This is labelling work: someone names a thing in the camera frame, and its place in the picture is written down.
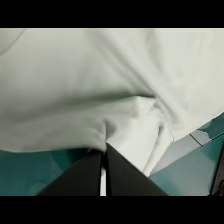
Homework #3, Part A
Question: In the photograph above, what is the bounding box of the white shirt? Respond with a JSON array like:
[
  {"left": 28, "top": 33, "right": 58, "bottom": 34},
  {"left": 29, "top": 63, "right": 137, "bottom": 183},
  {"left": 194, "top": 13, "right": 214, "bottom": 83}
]
[{"left": 0, "top": 27, "right": 224, "bottom": 197}]

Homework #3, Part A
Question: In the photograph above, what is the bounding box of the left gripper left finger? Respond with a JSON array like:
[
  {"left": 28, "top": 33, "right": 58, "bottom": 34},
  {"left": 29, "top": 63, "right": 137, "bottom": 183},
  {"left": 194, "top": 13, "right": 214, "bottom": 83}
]
[{"left": 35, "top": 150, "right": 103, "bottom": 197}]

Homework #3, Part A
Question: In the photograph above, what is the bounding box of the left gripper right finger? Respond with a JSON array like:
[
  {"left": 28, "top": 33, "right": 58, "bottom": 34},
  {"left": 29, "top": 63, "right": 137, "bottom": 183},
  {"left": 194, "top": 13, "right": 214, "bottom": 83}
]
[{"left": 105, "top": 143, "right": 169, "bottom": 197}]

